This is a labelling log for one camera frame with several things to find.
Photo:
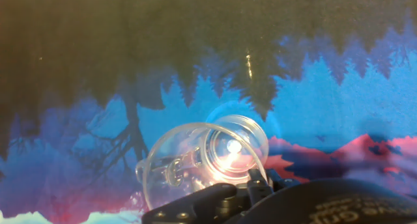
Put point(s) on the blue landscape print mat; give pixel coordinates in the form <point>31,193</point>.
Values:
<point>325,103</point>

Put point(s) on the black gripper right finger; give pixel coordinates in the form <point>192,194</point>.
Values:
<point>259,185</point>

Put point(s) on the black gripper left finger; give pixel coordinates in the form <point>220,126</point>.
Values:
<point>195,204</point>

